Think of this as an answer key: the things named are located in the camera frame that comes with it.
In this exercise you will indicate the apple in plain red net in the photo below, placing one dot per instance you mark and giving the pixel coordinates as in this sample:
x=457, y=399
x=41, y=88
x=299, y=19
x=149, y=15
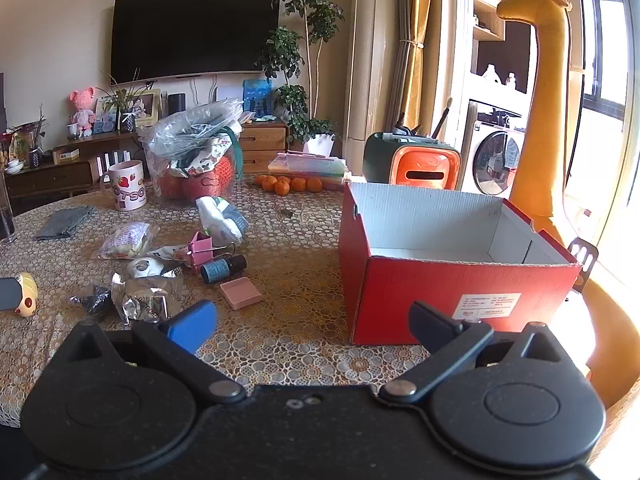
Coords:
x=170, y=186

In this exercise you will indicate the stack of colourful folders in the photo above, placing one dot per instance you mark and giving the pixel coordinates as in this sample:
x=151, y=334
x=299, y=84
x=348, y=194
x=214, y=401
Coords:
x=310, y=167

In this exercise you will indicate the yellow round toy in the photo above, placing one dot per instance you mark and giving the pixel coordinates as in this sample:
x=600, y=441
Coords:
x=27, y=292

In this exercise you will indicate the metal cup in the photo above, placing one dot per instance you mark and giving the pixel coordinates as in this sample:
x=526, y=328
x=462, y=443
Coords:
x=73, y=132

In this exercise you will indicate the white washing machine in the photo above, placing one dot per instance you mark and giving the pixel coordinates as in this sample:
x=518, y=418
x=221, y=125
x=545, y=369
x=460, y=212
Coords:
x=492, y=165

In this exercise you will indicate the white bear toy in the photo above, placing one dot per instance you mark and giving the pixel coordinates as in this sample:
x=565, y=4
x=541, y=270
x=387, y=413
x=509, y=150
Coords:
x=142, y=267

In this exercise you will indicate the clear fruit container with bag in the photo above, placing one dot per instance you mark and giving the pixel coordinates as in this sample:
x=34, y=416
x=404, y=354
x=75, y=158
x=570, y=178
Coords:
x=190, y=130

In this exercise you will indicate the light wooden drawer cabinet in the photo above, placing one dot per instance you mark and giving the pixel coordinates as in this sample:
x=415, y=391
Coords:
x=262, y=142

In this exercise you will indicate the apple in marked red net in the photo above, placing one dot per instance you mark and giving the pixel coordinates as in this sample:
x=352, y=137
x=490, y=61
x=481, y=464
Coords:
x=202, y=187

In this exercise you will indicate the photo frame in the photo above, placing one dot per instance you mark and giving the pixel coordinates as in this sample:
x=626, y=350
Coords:
x=147, y=107

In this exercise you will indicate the green leaf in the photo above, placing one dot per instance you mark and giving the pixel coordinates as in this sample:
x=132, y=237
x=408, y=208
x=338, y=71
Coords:
x=286, y=214

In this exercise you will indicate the black television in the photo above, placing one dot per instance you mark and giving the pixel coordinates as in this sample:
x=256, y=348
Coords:
x=195, y=30

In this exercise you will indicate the yellow giraffe toy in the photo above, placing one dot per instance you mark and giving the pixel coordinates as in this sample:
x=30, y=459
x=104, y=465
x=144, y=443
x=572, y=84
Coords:
x=550, y=110

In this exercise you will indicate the flower bouquet in dark vase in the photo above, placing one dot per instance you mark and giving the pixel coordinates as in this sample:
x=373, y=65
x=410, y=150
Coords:
x=34, y=159

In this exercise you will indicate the dark framed window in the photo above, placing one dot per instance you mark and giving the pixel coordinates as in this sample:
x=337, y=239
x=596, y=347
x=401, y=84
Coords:
x=607, y=50

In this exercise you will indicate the white snack pouch orange print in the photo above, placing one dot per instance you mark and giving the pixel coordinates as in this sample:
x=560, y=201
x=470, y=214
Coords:
x=170, y=252

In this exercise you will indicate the green orange desk organizer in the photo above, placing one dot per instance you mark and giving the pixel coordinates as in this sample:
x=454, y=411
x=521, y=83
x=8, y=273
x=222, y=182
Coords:
x=425, y=170

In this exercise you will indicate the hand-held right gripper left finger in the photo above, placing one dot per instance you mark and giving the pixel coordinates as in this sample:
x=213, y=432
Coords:
x=192, y=327

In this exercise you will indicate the pink binder clip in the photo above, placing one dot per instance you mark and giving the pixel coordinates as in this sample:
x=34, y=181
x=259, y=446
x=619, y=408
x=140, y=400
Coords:
x=200, y=252

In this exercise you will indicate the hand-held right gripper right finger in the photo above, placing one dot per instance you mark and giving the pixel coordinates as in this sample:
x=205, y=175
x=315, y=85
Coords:
x=432, y=322

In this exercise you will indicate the pink bear figure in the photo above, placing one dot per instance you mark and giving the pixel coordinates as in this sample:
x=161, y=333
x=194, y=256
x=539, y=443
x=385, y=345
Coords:
x=82, y=110

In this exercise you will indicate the grey cloth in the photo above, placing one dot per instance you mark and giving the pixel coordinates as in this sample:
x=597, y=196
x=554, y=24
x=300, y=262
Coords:
x=62, y=222

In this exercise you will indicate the large white detergent bottle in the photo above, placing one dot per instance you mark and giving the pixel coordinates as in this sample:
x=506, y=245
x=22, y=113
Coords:
x=491, y=75

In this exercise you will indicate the clear snack packet purple print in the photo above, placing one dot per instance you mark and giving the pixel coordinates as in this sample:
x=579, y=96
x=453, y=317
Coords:
x=127, y=240

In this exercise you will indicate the pink square eraser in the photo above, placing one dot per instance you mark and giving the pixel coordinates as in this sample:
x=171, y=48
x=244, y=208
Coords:
x=241, y=293

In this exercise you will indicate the grass plant in patterned vase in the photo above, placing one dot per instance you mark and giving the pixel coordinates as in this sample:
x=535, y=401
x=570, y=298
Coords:
x=128, y=122

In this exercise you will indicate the white bowl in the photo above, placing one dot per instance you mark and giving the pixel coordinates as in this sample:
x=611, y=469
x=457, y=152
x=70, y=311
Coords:
x=14, y=166

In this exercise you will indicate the black speaker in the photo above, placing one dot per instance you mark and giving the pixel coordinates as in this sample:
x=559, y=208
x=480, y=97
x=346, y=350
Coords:
x=176, y=104

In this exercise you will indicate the pink strawberry mug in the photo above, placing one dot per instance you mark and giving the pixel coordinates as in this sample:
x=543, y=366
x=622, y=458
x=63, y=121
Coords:
x=127, y=185

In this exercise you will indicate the small dark bottle blue label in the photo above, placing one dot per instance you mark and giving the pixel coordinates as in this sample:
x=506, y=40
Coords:
x=220, y=270

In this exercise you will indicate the blue picture board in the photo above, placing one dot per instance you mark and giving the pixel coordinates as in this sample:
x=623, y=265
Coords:
x=257, y=95

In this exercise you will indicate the black crumpled wrapper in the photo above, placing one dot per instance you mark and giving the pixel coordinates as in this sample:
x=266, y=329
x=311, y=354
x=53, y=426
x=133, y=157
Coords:
x=95, y=300

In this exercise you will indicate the small white detergent bottle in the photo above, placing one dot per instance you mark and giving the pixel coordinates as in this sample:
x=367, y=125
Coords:
x=510, y=80

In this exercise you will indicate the white floor air conditioner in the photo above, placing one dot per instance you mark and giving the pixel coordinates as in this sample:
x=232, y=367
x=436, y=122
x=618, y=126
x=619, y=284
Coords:
x=372, y=60

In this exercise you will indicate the white tissue pack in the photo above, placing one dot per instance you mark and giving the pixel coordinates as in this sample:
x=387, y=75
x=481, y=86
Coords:
x=220, y=220

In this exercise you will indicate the red cardboard box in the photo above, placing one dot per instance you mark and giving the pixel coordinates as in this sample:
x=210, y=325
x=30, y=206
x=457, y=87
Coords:
x=400, y=290

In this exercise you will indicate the small blue picture card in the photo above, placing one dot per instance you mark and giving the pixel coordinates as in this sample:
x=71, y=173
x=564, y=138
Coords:
x=106, y=124

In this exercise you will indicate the silver foil wrapper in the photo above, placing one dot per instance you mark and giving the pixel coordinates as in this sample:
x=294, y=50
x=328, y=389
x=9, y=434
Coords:
x=145, y=295

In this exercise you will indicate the yellow curtain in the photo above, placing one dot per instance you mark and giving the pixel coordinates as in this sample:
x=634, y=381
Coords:
x=417, y=10

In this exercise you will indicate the white wall shelf unit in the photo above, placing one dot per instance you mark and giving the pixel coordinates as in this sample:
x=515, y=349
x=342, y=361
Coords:
x=465, y=35

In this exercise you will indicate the dark wooden television cabinet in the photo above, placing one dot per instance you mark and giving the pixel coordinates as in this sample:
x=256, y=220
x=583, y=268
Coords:
x=50, y=177

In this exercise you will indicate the yellow flat box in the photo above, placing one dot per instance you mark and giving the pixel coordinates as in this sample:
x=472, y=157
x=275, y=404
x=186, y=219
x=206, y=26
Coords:
x=66, y=156

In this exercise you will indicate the clear glass tumbler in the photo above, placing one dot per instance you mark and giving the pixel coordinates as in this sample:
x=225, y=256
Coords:
x=6, y=220

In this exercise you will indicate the lace covered desktop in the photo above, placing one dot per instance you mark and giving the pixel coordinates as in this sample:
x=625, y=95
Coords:
x=300, y=260

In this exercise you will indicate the tall potted plant white pot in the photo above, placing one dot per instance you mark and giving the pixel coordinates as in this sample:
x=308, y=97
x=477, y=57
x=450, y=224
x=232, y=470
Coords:
x=307, y=5

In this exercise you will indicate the cluster of tangerines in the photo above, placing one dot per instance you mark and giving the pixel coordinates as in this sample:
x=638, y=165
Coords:
x=298, y=184

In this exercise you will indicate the white slatted chair back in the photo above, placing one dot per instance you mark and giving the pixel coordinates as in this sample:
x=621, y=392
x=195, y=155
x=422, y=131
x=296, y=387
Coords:
x=115, y=162

